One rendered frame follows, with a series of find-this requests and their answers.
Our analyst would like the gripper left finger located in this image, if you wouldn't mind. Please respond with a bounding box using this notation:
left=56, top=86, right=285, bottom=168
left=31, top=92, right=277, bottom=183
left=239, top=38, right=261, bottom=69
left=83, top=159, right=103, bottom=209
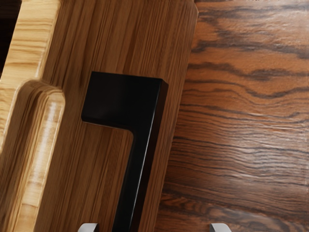
left=79, top=223, right=100, bottom=232

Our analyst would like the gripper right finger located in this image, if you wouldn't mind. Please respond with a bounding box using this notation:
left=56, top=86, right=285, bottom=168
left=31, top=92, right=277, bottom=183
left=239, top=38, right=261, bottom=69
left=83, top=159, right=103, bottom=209
left=209, top=223, right=231, bottom=232

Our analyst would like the wooden cabinet with black handle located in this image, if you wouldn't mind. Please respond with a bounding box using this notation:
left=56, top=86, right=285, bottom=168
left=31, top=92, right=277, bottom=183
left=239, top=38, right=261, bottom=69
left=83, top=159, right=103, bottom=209
left=0, top=0, right=199, bottom=232

